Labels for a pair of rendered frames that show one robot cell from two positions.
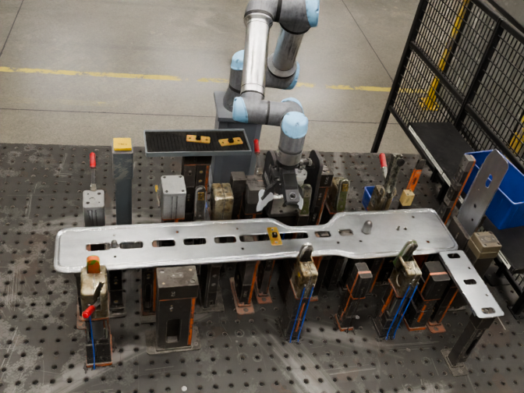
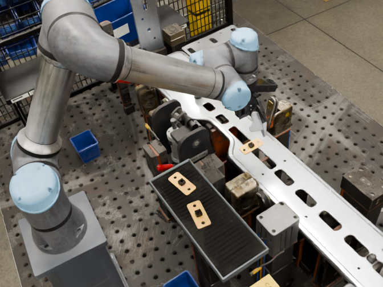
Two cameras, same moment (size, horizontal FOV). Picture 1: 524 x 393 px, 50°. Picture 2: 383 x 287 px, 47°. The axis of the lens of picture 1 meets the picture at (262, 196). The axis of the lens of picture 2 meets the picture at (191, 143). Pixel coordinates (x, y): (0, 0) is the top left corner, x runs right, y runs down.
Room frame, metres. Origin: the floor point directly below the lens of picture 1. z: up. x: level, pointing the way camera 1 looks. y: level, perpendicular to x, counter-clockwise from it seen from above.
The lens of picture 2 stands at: (1.73, 0.91, 2.13)
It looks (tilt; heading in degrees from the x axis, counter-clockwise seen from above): 47 degrees down; 263
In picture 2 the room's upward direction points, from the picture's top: 9 degrees counter-clockwise
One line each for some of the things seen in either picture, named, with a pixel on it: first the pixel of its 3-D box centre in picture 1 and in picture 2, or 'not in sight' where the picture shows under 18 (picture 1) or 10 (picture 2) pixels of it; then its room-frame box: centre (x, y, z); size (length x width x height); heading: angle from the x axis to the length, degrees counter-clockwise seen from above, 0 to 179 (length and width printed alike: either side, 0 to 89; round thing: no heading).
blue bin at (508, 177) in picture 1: (497, 188); (111, 25); (1.79, -0.88, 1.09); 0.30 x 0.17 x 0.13; 27
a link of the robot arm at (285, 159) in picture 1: (288, 154); (245, 73); (1.42, -0.06, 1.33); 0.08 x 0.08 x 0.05
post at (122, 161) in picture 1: (123, 195); not in sight; (1.56, 0.51, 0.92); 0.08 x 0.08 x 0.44; 19
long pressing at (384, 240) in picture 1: (269, 238); (256, 149); (1.39, -0.05, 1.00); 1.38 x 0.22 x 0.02; 109
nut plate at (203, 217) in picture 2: (198, 138); (198, 213); (1.66, 0.26, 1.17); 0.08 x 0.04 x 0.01; 99
